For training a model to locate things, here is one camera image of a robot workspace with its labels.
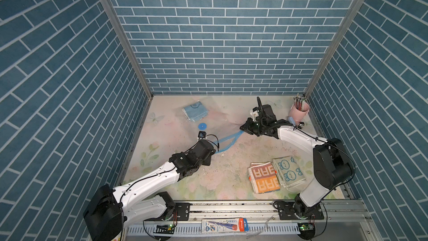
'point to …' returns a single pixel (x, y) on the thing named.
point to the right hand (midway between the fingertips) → (241, 127)
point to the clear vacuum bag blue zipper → (222, 126)
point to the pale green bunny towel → (288, 172)
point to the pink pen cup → (298, 111)
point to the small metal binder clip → (301, 124)
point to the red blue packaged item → (230, 225)
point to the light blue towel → (195, 111)
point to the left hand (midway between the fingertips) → (210, 153)
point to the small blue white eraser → (291, 120)
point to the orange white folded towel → (263, 177)
